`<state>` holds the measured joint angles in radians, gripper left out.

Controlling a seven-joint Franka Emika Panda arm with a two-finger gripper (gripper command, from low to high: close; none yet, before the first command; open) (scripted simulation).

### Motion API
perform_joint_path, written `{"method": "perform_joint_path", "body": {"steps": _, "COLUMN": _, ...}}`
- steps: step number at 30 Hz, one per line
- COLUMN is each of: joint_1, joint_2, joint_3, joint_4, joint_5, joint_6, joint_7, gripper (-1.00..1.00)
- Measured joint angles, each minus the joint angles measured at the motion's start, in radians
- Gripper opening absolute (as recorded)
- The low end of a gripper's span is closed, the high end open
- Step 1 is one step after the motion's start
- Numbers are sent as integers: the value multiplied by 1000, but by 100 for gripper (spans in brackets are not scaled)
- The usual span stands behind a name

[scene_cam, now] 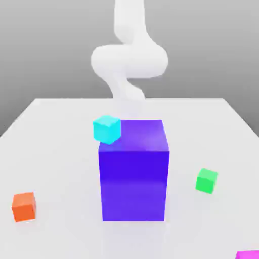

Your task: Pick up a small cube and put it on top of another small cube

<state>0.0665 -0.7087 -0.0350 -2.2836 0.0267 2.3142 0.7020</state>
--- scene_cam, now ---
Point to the large purple box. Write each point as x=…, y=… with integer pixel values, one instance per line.
x=133, y=182

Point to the small cyan cube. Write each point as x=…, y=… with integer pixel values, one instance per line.
x=106, y=130

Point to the small green cube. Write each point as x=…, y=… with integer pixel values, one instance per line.
x=206, y=181

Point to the small orange cube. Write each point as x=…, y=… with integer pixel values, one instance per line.
x=23, y=207

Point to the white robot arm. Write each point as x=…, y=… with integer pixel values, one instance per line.
x=129, y=58

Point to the small magenta cube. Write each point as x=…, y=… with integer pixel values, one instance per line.
x=248, y=255

